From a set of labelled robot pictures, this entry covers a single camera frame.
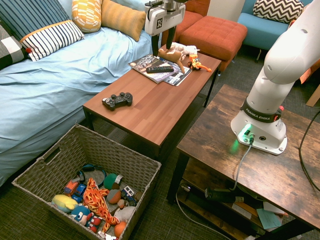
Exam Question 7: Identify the black white chevron pillow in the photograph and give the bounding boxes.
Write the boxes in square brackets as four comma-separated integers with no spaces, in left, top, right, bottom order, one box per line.
[252,0,305,25]

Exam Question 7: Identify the dark blue striped pillow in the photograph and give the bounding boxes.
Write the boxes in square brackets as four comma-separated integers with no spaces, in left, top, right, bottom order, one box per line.
[0,0,71,43]

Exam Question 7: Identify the black power brick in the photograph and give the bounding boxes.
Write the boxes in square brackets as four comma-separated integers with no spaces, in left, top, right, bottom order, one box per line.
[204,187,245,204]

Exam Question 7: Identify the rustic brown wood table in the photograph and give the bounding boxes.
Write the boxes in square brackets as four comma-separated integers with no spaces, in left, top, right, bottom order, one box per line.
[166,83,320,240]

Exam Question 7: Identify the white navy striped pillow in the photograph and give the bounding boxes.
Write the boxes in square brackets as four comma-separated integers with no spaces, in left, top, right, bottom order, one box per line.
[19,19,86,62]

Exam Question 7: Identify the orange upholstered chair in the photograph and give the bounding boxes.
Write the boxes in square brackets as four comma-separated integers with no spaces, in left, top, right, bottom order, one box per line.
[161,0,211,46]

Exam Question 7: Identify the Captain America plush doll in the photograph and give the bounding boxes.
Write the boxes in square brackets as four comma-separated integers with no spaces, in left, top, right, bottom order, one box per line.
[70,204,102,234]

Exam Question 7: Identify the white seal plush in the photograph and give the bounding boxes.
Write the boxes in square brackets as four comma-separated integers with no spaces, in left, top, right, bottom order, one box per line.
[113,205,137,224]

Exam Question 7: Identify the light wooden furniture piece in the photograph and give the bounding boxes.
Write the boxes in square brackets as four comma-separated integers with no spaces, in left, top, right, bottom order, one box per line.
[305,84,320,108]

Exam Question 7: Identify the orange flame pattern plush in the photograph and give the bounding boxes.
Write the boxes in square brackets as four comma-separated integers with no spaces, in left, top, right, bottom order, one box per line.
[82,177,121,234]

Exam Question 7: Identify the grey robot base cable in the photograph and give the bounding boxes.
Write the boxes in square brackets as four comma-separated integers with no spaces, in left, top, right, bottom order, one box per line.
[229,139,255,192]

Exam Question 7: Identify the blue black headphones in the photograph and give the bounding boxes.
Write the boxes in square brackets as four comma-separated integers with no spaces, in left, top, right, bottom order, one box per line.
[76,163,108,188]

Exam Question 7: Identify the black remote control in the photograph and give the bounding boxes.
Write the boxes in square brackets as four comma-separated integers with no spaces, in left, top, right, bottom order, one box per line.
[145,65,175,74]

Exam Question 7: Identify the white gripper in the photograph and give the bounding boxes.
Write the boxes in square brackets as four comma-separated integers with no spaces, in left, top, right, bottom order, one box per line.
[144,1,187,58]

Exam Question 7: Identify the orange tufted ottoman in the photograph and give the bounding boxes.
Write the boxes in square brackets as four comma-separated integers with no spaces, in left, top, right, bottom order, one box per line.
[179,15,249,73]

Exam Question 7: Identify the small glossy magazine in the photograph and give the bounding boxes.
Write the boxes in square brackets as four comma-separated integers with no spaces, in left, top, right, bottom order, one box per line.
[162,65,193,87]

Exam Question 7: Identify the black gamepad controller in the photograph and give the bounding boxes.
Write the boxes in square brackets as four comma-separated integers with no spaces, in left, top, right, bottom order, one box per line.
[101,91,134,112]

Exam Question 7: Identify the grey orange plush ball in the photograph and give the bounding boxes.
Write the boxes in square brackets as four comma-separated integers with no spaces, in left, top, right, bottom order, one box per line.
[106,188,122,205]

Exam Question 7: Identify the blue sofa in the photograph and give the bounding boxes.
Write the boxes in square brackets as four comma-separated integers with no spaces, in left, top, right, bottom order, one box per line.
[236,0,315,51]

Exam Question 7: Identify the white plush animal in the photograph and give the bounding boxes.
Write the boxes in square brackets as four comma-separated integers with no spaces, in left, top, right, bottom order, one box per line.
[169,41,201,61]

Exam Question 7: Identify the red white toy firetruck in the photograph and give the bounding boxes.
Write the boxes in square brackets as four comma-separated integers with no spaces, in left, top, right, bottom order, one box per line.
[97,229,114,240]

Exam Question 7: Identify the large glossy magazine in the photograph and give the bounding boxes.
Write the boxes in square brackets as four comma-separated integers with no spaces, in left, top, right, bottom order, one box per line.
[127,53,181,85]

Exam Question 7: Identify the reddish wood coffee table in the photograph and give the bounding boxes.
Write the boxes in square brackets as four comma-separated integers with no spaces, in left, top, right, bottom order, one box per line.
[82,44,222,161]

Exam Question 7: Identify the black power cable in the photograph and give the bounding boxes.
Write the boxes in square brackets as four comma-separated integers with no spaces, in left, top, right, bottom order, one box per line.
[298,116,320,194]

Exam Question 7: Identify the yellow white patterned pillow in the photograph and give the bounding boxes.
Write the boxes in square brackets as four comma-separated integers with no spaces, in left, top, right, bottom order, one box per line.
[71,0,104,34]

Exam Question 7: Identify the grey wicker basket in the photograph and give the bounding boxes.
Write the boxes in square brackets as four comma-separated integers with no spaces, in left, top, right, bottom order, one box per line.
[11,123,163,240]

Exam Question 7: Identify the blue toy police car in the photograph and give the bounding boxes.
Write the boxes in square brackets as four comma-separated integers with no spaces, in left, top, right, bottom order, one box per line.
[71,183,88,203]

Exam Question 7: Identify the green brown plush ball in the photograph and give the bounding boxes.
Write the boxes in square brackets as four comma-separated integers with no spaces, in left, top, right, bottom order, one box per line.
[102,172,124,190]

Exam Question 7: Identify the orange toy excavator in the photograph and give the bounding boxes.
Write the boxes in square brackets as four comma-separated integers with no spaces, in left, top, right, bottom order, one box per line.
[187,53,213,73]

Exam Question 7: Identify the brown plush animal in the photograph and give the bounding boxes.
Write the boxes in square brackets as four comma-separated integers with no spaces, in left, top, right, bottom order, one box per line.
[157,47,186,75]

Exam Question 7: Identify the white blue toy van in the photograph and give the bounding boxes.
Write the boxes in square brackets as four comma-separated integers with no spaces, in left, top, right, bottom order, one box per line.
[120,185,138,206]

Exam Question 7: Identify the yellow fish plush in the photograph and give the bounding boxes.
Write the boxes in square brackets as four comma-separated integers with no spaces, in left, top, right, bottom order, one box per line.
[51,194,79,214]

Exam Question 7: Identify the white floor cable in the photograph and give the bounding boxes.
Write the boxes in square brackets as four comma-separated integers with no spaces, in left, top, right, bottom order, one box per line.
[174,191,235,240]

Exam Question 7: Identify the black white checked pillow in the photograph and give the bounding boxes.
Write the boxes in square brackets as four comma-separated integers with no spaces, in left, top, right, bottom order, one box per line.
[0,23,29,71]

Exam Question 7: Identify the teal paper sheet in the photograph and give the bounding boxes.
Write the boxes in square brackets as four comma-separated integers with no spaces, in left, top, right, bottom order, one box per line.
[255,207,284,230]

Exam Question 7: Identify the orange blue toy truck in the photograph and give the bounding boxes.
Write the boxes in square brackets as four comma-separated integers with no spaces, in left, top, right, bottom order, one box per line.
[63,178,81,198]

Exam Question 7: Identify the light blue sheeted bed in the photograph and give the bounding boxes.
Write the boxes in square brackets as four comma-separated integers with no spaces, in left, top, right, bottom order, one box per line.
[0,0,157,187]

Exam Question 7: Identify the mustard yellow pillow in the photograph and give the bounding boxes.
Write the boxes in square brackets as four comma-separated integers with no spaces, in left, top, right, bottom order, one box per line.
[100,0,147,43]

